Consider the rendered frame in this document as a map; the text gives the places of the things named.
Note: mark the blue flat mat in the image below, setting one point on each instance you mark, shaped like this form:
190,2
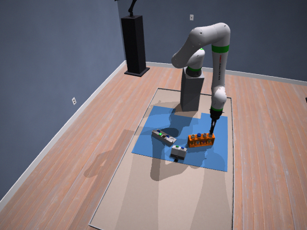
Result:
179,127

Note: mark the white control panel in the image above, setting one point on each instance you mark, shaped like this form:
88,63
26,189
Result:
178,152

